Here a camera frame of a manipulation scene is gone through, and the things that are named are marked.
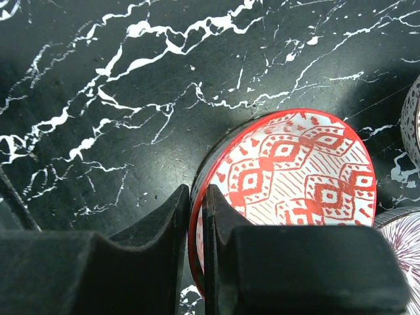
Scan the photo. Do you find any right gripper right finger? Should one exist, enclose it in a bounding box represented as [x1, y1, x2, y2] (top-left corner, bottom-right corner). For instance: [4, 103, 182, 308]
[202, 184, 410, 314]

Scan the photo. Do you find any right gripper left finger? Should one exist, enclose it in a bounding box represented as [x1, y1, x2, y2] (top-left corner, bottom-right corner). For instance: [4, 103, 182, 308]
[1, 184, 190, 314]

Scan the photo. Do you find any red white patterned bowl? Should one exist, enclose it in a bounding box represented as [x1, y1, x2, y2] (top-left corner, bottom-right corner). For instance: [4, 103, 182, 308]
[188, 108, 377, 291]

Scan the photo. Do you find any purple striped bowl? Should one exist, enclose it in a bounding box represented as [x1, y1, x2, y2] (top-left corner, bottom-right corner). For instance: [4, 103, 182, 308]
[373, 207, 419, 314]

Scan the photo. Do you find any white orange patterned bowl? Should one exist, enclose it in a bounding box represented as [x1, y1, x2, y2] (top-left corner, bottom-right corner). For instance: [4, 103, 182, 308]
[400, 76, 420, 168]

